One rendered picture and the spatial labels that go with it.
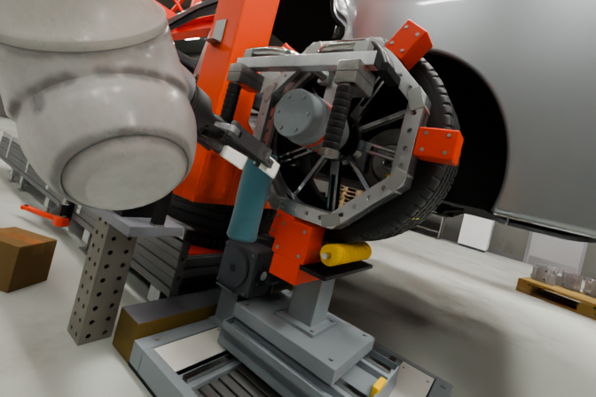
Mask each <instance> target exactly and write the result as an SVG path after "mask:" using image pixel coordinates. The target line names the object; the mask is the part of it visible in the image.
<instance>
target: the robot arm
mask: <svg viewBox="0 0 596 397"><path fill-rule="evenodd" d="M0 95H1V98H2V101H3V104H4V110H5V113H6V115H7V116H8V117H9V118H10V119H12V120H13V121H15V124H16V129H17V134H18V139H19V143H20V147H21V150H22V151H23V153H24V155H25V157H26V158H27V160H28V162H29V163H30V165H31V166H32V168H33V169H34V170H35V171H36V173H37V174H38V175H39V176H40V177H41V178H42V180H43V181H44V182H45V183H46V184H47V185H48V186H50V187H51V188H52V189H53V190H54V191H55V192H57V193H58V194H59V195H60V196H61V197H63V198H64V199H66V200H68V201H70V202H72V203H75V204H76V205H80V206H86V207H92V208H98V209H103V210H128V209H133V208H138V207H141V206H146V205H149V204H152V203H153V202H155V201H157V200H159V199H162V198H163V197H165V196H167V195H168V194H169V193H170V192H172V191H173V190H174V189H175V188H176V187H177V186H178V185H179V184H180V183H181V182H182V181H183V180H184V179H185V178H186V177H187V176H188V174H189V173H190V171H191V168H192V164H193V162H194V158H195V153H196V147H197V143H199V144H200V145H202V146H203V147H204V148H205V149H206V150H208V151H210V150H211V149H212V150H213V151H214V152H215V153H219V152H220V156H221V157H223V158H224V159H226V160H228V161H229V162H230V163H231V164H232V165H234V166H235V167H237V168H238V169H240V170H242V169H243V167H244V166H245V164H246V162H247V158H250V159H251V160H253V161H254V162H253V163H254V165H255V167H259V168H260V169H261V170H262V171H263V172H264V173H265V174H267V175H268V176H269V177H271V178H273V179H274V178H275V176H276V174H277V172H278V169H279V167H280V165H279V164H278V163H277V162H276V161H275V160H274V159H273V158H272V157H271V153H272V150H271V149H270V148H268V147H267V146H266V145H265V144H263V143H262V142H261V141H259V140H258V139H257V138H255V137H254V136H253V135H251V134H250V133H249V132H248V131H246V130H245V129H244V128H243V127H242V126H241V125H240V124H239V123H238V122H237V121H232V122H231V124H229V123H227V122H226V121H224V120H223V118H222V117H221V116H219V115H217V114H216V113H213V110H212V102H211V99H210V97H209V96H208V95H207V94H206V93H205V92H204V91H203V90H202V89H201V88H200V87H199V86H197V85H196V81H195V78H194V76H193V75H192V73H191V72H190V71H189V70H188V69H186V68H185V67H184V66H183V65H182V64H181V63H180V60H179V57H178V55H177V52H176V46H175V44H174V41H173V37H172V34H171V32H170V28H169V23H168V19H167V15H166V12H165V10H164V9H163V7H162V6H160V5H159V4H157V3H156V2H155V1H153V0H0ZM225 132H226V134H225ZM224 134H225V136H224Z"/></svg>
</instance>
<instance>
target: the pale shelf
mask: <svg viewBox="0 0 596 397"><path fill-rule="evenodd" d="M87 208H88V209H89V210H91V212H93V213H94V214H96V215H97V216H99V217H100V218H101V219H103V220H104V221H106V222H107V223H109V224H110V225H112V226H113V227H114V228H116V229H117V230H119V231H120V232H121V233H122V234H124V235H125V236H127V237H181V236H183V232H184V227H182V226H181V225H179V224H177V223H175V222H172V221H171V220H169V219H168V218H166V220H165V223H164V225H165V227H154V226H153V225H151V224H149V222H150V221H151V219H152V218H143V217H121V216H119V215H118V214H117V213H115V212H114V211H112V210H103V209H98V208H92V207H87Z"/></svg>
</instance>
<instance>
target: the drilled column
mask: <svg viewBox="0 0 596 397"><path fill-rule="evenodd" d="M136 242H137V237H127V236H125V235H124V234H122V233H121V232H120V231H119V230H117V229H116V228H114V227H113V226H112V225H110V224H109V223H107V222H106V221H104V220H103V219H101V218H100V217H99V216H98V217H97V220H96V223H95V227H94V230H93V233H92V237H91V241H90V246H89V250H88V253H87V257H86V260H85V263H84V267H83V271H82V276H81V280H80V283H79V286H78V290H77V294H76V297H75V300H74V306H73V310H72V313H71V316H70V320H69V324H68V326H67V331H68V333H69V334H70V336H71V337H72V339H73V340H74V342H75V344H76V345H77V346H79V345H83V344H86V343H90V342H93V341H97V340H100V339H106V338H110V337H111V336H112V332H113V329H114V323H115V319H116V316H117V313H118V309H119V306H120V302H121V298H122V293H123V289H124V285H125V283H126V279H127V275H128V272H129V266H130V263H131V259H132V255H133V252H134V249H135V245H136ZM104 331H105V332H106V333H104V334H103V332H104ZM76 334H77V335H76Z"/></svg>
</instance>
